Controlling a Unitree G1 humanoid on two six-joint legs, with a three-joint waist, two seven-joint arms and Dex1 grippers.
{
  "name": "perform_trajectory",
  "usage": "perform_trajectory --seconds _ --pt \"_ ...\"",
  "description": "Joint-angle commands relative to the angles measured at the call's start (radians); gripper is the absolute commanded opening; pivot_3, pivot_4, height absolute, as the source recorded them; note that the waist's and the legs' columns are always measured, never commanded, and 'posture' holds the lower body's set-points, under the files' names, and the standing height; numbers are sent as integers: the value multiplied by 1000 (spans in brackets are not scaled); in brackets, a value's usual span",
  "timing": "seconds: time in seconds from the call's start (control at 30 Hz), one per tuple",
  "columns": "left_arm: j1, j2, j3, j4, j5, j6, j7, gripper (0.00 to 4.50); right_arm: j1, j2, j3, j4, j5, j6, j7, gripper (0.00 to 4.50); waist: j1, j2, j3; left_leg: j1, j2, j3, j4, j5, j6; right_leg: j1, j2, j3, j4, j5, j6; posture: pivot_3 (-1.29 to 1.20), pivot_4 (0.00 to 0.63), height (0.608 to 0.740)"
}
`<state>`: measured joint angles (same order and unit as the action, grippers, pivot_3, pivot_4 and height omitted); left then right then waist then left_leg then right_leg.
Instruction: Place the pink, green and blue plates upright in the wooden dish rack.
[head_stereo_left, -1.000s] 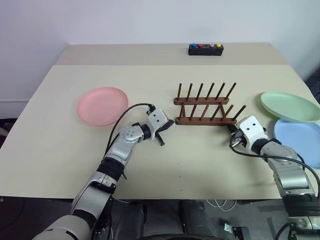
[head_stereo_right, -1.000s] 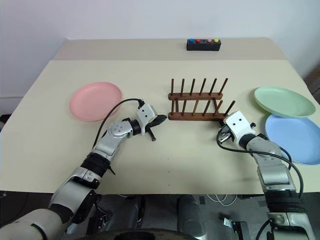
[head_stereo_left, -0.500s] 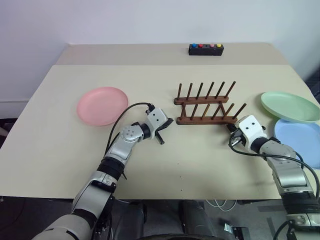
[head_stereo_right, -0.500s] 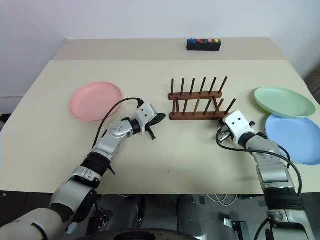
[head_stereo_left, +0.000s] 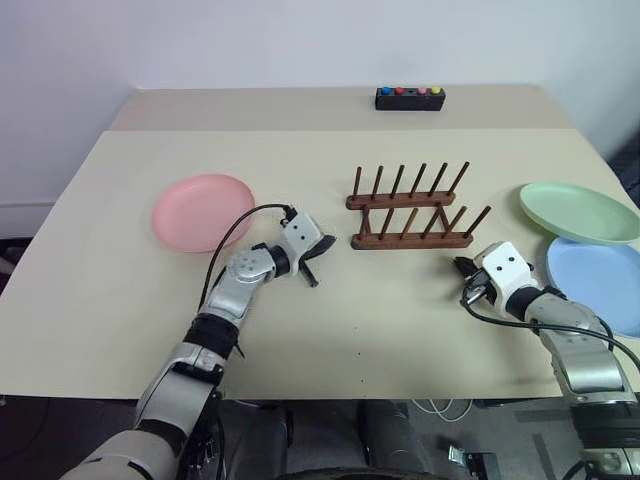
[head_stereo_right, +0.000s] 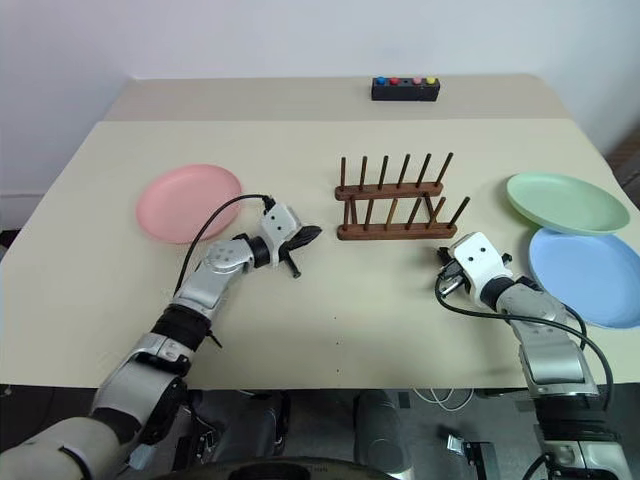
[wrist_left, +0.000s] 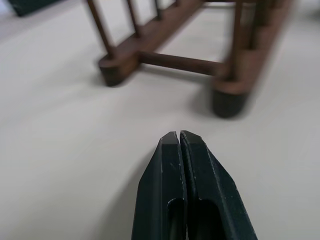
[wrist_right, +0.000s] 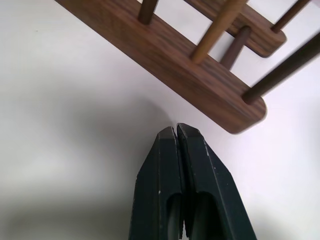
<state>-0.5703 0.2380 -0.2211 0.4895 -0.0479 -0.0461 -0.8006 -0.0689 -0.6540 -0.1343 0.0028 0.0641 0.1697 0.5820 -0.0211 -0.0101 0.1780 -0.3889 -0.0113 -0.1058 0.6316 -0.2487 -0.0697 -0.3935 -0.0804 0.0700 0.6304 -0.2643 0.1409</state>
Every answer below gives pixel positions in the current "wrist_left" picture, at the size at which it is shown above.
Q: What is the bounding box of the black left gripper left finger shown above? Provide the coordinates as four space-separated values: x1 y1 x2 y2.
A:
130 130 189 240

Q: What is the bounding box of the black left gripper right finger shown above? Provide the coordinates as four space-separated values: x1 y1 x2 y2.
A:
179 129 259 240

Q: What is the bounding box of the brown wooden dish rack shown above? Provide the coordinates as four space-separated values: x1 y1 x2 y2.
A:
84 0 292 119

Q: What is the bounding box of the dark green plate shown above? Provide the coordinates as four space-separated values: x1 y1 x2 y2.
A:
6 0 46 17

